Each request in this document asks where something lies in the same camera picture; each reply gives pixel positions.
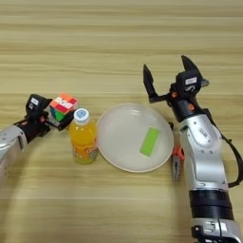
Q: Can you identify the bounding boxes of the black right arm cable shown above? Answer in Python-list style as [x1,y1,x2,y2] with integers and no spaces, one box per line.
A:
[202,108,243,190]

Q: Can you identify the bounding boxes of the orange black handled pliers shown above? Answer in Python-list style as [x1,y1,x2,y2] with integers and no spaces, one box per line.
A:
[169,121,186,183]

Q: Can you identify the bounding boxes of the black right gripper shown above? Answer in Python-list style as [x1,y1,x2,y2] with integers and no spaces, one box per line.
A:
[142,55,211,122]

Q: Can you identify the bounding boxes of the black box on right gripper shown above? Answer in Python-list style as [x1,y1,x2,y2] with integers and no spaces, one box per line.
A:
[175,69,203,96]

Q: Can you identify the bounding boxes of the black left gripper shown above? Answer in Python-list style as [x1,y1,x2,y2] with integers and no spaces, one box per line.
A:
[17,109,75,145]

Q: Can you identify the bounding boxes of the colourful puzzle cube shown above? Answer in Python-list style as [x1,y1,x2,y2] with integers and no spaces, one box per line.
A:
[48,92,80,122]

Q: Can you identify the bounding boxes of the orange juice bottle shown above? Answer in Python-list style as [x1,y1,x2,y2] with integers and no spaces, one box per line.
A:
[68,107,99,165]

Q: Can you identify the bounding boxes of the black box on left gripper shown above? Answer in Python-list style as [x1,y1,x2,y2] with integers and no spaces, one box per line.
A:
[25,93,53,119]

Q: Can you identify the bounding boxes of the round beige plate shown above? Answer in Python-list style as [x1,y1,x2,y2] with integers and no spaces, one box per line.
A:
[96,103,175,174]

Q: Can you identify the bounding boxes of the green rectangular block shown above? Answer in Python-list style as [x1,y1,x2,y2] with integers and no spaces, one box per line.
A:
[140,127,161,158]

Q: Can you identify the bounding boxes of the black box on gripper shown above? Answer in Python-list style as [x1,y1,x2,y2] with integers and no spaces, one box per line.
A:
[175,69,203,96]
[25,93,53,119]

